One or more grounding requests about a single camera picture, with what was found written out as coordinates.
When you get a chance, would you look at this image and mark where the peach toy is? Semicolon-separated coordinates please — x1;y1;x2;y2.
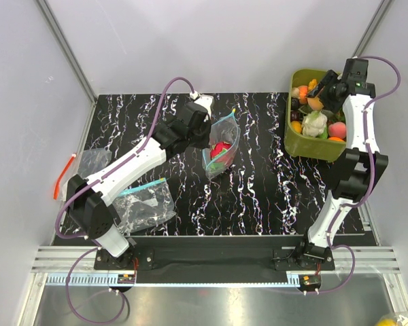
307;97;324;111
328;122;346;139

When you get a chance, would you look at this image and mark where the clear bag teal zipper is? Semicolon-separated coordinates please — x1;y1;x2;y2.
202;109;241;179

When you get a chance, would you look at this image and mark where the red dragon fruit toy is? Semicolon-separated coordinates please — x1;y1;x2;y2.
210;142;232;170

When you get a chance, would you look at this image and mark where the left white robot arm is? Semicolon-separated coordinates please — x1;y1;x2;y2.
65;95;214;269

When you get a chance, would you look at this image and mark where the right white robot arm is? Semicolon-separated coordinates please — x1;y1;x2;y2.
289;58;388;270

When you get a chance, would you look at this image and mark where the clear bag on stack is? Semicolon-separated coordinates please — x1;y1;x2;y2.
113;178;176;235

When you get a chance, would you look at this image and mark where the clear bag orange zipper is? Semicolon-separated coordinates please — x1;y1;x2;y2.
53;148;112;201

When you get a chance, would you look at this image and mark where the white cauliflower toy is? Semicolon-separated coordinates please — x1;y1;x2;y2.
301;111;328;137

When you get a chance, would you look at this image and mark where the olive green plastic bin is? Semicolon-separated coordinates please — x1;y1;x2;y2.
284;69;346;162

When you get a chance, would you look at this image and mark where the black marbled table mat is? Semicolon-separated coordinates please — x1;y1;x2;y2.
84;92;330;236

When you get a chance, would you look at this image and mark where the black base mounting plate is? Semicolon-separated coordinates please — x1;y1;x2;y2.
94;236;335;272

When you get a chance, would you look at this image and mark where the yellow lemon toy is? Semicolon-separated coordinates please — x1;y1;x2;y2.
375;317;398;326

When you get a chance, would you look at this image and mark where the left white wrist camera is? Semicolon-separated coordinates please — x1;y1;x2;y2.
189;91;215;121

